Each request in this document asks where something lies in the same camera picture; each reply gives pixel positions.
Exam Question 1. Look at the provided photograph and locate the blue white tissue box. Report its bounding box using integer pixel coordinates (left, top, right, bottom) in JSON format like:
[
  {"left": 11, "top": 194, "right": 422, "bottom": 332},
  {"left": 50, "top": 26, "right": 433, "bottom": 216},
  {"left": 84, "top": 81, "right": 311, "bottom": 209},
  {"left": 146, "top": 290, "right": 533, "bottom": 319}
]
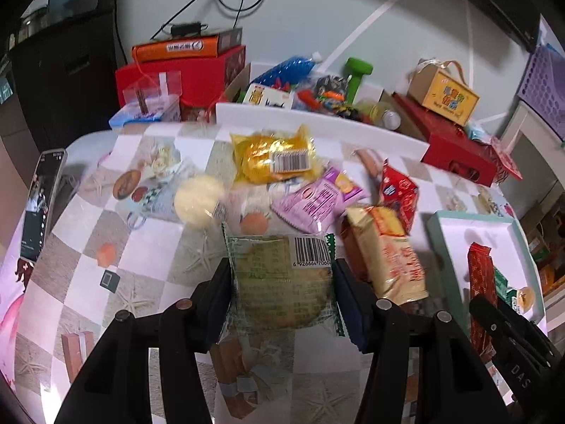
[{"left": 108, "top": 98, "right": 183, "bottom": 130}]

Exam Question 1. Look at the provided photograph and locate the clear yellowish bottle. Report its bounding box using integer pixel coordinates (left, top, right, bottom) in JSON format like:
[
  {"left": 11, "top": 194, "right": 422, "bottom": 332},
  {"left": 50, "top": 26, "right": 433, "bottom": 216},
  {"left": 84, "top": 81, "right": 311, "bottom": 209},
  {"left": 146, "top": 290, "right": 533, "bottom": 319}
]
[{"left": 357, "top": 98, "right": 403, "bottom": 132}]

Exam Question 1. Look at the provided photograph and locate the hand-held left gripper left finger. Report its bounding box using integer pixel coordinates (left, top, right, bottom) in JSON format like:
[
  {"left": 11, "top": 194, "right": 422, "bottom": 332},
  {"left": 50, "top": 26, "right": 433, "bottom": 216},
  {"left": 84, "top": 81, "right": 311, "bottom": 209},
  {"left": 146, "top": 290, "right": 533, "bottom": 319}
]
[{"left": 53, "top": 257, "right": 233, "bottom": 424}]

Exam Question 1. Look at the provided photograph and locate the round green cake packet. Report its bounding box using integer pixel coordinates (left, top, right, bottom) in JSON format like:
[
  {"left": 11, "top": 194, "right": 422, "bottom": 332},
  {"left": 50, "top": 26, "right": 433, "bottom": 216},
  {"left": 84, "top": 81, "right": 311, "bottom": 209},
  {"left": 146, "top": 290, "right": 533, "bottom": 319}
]
[{"left": 222, "top": 233, "right": 346, "bottom": 337}]

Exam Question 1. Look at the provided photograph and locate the black cabinet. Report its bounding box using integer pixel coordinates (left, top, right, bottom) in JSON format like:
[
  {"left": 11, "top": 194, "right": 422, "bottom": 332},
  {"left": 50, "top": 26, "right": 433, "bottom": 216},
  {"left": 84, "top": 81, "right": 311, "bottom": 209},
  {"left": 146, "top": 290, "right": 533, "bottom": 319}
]
[{"left": 0, "top": 9, "right": 121, "bottom": 153}]

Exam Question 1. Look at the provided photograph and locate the yellow clear snack packet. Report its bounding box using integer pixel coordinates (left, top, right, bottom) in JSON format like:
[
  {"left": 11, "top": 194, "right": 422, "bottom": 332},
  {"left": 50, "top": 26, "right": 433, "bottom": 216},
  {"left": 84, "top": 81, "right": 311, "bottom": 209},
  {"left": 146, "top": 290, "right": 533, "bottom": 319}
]
[{"left": 230, "top": 124, "right": 326, "bottom": 185}]

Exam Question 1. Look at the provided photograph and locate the card game box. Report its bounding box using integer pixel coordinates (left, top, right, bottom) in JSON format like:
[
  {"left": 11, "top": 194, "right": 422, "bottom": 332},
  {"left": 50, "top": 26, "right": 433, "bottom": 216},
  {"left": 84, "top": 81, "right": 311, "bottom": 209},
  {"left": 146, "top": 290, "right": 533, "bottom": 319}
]
[{"left": 241, "top": 82, "right": 295, "bottom": 111}]

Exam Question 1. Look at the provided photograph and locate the orange flat box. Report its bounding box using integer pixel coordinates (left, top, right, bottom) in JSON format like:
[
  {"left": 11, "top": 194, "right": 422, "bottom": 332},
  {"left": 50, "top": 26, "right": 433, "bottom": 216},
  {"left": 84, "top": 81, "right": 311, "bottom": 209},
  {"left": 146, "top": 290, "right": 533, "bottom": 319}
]
[{"left": 131, "top": 34, "right": 221, "bottom": 65}]

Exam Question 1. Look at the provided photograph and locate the cardboard box with white board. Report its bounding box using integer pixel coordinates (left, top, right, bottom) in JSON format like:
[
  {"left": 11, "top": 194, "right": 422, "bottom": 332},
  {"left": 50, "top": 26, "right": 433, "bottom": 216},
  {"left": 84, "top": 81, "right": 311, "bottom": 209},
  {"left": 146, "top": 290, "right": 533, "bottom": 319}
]
[{"left": 214, "top": 63, "right": 432, "bottom": 160}]

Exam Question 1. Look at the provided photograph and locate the shallow teal cardboard tray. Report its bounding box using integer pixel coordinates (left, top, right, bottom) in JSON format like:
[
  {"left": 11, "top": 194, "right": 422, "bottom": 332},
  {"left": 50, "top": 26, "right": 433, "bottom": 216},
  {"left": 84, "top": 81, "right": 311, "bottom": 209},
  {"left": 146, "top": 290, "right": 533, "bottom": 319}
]
[{"left": 425, "top": 210, "right": 549, "bottom": 334}]

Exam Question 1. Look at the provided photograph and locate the green dumbbell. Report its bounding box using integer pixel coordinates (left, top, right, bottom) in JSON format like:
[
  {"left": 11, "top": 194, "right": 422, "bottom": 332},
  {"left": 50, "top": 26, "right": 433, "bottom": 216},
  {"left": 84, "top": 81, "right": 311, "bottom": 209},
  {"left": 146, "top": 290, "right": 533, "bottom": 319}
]
[{"left": 343, "top": 57, "right": 374, "bottom": 105}]

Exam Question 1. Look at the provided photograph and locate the round yellow pastry packet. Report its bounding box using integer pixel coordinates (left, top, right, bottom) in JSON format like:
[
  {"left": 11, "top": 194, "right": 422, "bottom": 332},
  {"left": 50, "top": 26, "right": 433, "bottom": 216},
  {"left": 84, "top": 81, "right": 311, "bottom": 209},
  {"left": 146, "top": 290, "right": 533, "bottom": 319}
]
[{"left": 172, "top": 173, "right": 229, "bottom": 231}]

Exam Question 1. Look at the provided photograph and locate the large red gift box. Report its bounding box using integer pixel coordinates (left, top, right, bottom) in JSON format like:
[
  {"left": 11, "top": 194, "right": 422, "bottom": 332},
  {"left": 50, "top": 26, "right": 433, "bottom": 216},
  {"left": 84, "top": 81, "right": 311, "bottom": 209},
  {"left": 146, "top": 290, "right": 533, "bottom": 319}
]
[{"left": 389, "top": 92, "right": 511, "bottom": 187}]

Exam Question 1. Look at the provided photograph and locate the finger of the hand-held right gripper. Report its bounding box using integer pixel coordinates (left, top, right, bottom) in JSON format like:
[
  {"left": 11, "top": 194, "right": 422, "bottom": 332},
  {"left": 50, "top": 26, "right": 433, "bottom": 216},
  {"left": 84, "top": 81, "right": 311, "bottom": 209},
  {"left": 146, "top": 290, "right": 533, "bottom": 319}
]
[{"left": 469, "top": 294, "right": 555, "bottom": 366}]

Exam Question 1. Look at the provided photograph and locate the purple perforated basket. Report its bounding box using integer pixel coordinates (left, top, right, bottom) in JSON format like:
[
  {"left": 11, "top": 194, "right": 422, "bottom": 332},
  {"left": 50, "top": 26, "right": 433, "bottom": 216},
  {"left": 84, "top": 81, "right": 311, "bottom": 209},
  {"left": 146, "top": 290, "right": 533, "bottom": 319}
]
[{"left": 516, "top": 43, "right": 565, "bottom": 143}]

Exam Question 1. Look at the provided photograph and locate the yellow gift box with handle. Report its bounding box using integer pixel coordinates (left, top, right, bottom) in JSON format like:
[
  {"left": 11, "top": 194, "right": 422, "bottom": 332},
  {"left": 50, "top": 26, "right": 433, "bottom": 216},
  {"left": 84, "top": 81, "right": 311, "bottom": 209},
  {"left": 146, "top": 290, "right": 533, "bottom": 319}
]
[{"left": 405, "top": 57, "right": 481, "bottom": 127}]

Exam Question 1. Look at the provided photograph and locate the red triangular snack packet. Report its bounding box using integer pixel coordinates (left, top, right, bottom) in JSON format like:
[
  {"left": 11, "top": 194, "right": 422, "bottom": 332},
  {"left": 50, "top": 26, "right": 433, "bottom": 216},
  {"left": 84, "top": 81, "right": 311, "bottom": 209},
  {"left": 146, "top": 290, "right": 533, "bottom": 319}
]
[{"left": 379, "top": 158, "right": 420, "bottom": 236}]

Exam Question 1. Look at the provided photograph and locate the cream cracker snack packet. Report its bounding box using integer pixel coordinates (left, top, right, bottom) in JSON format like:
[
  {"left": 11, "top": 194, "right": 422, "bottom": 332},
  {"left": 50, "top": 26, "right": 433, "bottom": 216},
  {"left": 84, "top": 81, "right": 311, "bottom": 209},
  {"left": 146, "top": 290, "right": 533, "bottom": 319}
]
[{"left": 343, "top": 204, "right": 430, "bottom": 306}]

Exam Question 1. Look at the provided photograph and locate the red storage box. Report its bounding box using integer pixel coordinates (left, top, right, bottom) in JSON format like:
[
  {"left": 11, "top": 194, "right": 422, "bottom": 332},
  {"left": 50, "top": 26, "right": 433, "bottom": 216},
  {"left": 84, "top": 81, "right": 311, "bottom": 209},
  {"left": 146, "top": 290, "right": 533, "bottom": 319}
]
[{"left": 115, "top": 44, "right": 247, "bottom": 112}]

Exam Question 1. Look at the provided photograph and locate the pink sausage stick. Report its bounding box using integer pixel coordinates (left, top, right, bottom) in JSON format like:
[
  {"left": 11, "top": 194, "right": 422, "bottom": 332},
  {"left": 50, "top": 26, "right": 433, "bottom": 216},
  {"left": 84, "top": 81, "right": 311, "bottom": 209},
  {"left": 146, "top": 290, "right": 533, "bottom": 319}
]
[{"left": 354, "top": 148, "right": 386, "bottom": 183}]

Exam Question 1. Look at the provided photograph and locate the pile of small toys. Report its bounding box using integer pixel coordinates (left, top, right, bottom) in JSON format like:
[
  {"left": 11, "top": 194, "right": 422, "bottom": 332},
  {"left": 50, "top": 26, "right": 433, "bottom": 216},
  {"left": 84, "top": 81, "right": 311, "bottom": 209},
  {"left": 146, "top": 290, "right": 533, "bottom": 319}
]
[{"left": 299, "top": 74, "right": 368, "bottom": 118}]

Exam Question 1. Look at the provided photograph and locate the small black tag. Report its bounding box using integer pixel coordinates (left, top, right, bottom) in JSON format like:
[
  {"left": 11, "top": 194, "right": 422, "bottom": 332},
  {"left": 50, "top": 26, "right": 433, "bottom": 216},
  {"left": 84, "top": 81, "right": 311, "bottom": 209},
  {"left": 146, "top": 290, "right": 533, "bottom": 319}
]
[{"left": 100, "top": 269, "right": 121, "bottom": 294}]

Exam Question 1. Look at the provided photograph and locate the black flat box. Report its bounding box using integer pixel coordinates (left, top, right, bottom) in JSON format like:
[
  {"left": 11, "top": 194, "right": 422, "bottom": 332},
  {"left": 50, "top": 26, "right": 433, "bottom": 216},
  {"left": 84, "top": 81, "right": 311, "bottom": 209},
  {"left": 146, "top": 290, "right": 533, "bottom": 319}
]
[{"left": 215, "top": 27, "right": 244, "bottom": 50}]

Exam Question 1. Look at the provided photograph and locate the purple snack packet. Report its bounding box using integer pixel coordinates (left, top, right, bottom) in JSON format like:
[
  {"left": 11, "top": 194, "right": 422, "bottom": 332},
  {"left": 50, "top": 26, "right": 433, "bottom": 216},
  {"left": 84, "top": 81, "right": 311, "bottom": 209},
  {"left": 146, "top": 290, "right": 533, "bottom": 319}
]
[{"left": 270, "top": 166, "right": 370, "bottom": 236}]

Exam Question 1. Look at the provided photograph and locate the smartphone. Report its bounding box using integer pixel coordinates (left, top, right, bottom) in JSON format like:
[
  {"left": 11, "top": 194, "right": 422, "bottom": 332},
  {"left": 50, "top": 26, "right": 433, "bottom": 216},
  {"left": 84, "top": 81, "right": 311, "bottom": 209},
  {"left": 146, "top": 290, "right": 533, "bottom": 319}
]
[{"left": 19, "top": 147, "right": 69, "bottom": 263}]

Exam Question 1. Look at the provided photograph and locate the clear plastic box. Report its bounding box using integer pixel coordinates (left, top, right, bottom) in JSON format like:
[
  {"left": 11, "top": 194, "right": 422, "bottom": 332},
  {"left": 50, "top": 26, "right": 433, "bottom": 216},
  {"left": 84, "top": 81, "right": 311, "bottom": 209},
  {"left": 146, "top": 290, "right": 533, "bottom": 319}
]
[{"left": 120, "top": 70, "right": 183, "bottom": 116}]

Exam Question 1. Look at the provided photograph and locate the black power adapter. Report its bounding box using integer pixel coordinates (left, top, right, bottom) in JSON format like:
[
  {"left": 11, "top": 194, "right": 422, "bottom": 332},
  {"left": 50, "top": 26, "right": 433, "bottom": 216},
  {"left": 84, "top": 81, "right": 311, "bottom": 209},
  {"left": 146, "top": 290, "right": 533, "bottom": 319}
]
[{"left": 169, "top": 21, "right": 209, "bottom": 39}]

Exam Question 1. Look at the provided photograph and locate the white shelf unit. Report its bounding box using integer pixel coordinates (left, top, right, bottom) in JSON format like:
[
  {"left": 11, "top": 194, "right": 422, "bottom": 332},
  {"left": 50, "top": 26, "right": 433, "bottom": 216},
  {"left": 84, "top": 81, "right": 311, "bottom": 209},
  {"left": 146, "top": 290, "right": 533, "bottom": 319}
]
[{"left": 498, "top": 98, "right": 565, "bottom": 248}]

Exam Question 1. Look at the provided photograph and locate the red patterned snack bar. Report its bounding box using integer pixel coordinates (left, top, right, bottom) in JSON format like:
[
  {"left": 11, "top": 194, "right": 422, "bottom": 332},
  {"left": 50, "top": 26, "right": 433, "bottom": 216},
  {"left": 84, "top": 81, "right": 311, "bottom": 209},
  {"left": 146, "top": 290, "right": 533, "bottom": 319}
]
[{"left": 467, "top": 241, "right": 499, "bottom": 364}]

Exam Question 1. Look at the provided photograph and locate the light blue tissue pack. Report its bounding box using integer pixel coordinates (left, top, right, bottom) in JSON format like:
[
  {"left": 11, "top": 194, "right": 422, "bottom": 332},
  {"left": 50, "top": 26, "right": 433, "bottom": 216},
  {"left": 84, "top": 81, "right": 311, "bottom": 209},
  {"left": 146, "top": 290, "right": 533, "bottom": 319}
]
[{"left": 465, "top": 123, "right": 492, "bottom": 143}]

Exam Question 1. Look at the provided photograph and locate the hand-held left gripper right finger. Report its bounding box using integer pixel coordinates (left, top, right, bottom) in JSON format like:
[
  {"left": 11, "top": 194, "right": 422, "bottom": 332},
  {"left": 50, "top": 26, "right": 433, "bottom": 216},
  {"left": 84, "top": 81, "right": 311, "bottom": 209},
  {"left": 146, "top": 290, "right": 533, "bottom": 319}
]
[{"left": 334, "top": 259, "right": 508, "bottom": 424}]

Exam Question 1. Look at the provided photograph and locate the dark green snack packet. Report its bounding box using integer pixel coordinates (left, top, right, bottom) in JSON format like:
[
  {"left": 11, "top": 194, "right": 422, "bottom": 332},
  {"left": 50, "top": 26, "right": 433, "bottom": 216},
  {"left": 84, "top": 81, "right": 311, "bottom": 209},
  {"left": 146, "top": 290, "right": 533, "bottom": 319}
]
[{"left": 493, "top": 267, "right": 547, "bottom": 319}]

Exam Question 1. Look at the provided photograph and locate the red patterned card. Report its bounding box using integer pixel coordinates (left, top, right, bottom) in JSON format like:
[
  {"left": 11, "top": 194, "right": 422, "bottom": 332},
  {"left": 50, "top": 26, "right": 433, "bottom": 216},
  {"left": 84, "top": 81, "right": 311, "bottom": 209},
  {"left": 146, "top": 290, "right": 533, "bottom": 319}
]
[{"left": 489, "top": 136, "right": 524, "bottom": 183}]

